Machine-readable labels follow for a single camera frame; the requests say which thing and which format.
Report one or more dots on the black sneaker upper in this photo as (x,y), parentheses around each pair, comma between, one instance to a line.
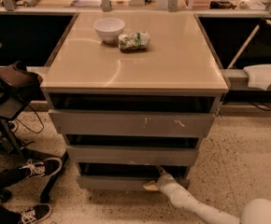
(47,167)

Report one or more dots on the grey drawer cabinet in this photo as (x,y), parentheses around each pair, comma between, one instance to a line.
(176,73)

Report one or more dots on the grey bottom drawer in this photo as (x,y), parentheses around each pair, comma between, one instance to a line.
(115,176)

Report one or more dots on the white broom handle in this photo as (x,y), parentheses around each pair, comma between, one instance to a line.
(262,22)

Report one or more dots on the black rolling stand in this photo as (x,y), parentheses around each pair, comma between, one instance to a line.
(12,145)

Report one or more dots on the grey drawer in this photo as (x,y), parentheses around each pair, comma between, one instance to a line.
(115,176)
(127,123)
(133,156)

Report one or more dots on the black sneaker lower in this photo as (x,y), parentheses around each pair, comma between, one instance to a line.
(35,214)

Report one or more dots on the white bowl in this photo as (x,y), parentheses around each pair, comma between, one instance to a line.
(109,29)

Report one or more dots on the brown VR headset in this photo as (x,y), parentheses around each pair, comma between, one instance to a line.
(19,81)

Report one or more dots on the green white snack bag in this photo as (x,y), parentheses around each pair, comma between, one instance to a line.
(134,41)

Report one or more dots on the black sneaker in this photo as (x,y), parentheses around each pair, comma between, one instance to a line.
(47,167)
(35,214)

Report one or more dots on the grey top drawer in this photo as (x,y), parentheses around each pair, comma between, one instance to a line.
(127,123)

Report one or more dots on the white dustpan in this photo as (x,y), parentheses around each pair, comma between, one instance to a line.
(259,76)

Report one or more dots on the grey middle drawer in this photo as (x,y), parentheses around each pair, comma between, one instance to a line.
(133,156)

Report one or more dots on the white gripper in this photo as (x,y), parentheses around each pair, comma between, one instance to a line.
(165,182)

